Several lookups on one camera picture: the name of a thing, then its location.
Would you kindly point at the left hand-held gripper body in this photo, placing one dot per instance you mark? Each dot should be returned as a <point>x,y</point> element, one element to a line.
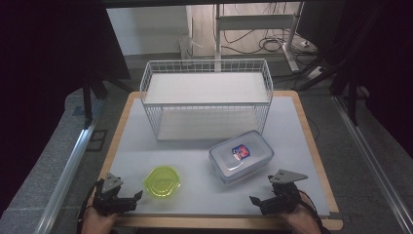
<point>108,200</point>

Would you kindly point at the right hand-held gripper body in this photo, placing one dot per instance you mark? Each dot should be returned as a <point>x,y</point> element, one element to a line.
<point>284,195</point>

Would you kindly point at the green round lidded container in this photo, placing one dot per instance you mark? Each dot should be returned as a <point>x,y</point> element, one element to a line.
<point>161,182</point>

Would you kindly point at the clear rectangular lidded food container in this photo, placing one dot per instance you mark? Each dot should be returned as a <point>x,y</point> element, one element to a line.
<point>238,159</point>

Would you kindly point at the person's left hand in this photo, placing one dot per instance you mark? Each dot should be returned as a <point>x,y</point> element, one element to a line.
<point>97,223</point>

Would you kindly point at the person's right hand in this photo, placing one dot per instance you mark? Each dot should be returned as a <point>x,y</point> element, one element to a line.
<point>300,221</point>

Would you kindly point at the grey table mat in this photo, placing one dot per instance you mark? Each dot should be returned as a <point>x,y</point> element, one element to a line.
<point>195,195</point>

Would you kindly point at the black metal stand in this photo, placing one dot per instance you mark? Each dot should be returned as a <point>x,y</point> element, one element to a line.
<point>349,94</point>
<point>91,94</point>

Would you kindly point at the white power strip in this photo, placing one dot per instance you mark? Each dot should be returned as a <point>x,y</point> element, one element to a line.
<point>308,45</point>

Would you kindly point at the aluminium rail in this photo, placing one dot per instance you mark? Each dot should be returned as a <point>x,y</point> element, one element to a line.
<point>65,178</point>
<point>373,165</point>

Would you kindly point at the white metal desk frame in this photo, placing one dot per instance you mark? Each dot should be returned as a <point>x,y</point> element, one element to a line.
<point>256,22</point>

